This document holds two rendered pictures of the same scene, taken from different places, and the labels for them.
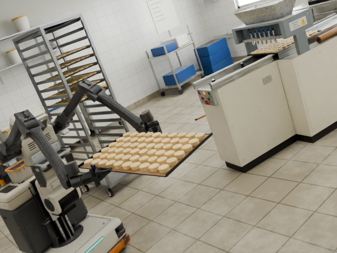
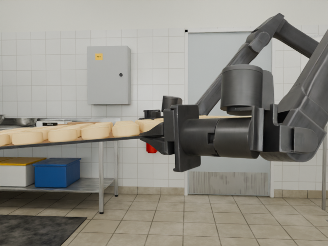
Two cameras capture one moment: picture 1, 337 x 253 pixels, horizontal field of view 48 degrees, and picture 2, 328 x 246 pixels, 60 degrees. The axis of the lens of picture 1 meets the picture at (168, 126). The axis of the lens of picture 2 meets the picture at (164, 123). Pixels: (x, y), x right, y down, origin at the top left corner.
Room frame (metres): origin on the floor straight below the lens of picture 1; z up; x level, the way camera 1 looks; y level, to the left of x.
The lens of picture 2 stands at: (2.35, -0.30, 1.03)
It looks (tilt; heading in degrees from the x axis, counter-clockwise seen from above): 2 degrees down; 128
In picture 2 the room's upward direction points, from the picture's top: straight up
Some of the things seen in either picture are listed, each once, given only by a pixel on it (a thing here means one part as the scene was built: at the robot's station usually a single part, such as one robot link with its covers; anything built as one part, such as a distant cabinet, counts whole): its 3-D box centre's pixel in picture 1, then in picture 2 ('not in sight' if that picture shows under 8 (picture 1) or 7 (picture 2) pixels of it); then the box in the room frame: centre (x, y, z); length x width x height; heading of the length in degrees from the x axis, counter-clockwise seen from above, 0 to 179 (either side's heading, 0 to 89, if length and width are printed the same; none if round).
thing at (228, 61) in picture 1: (216, 66); not in sight; (7.89, -1.39, 0.10); 0.60 x 0.40 x 0.20; 121
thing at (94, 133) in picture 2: (164, 135); (95, 133); (1.93, 0.04, 1.00); 0.05 x 0.05 x 0.02
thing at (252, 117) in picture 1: (247, 113); not in sight; (3.39, -0.75, 0.45); 0.70 x 0.34 x 0.90; 112
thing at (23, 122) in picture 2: not in sight; (25, 122); (-1.06, 1.36, 0.93); 0.27 x 0.27 x 0.10
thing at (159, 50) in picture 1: (163, 48); not in sight; (7.28, -0.42, 0.88); 0.40 x 0.30 x 0.16; 37
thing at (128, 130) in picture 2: (156, 135); (126, 130); (1.97, 0.08, 1.00); 0.05 x 0.05 x 0.02
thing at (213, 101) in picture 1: (207, 96); not in sight; (3.25, -0.41, 0.77); 0.24 x 0.04 x 0.14; 22
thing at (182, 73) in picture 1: (179, 75); not in sight; (7.43, -0.55, 0.29); 0.56 x 0.38 x 0.20; 132
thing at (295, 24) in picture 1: (272, 36); not in sight; (3.58, -1.22, 1.01); 0.72 x 0.33 x 0.34; 22
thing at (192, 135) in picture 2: (154, 128); (200, 136); (2.12, 0.08, 1.00); 0.07 x 0.07 x 0.10; 2
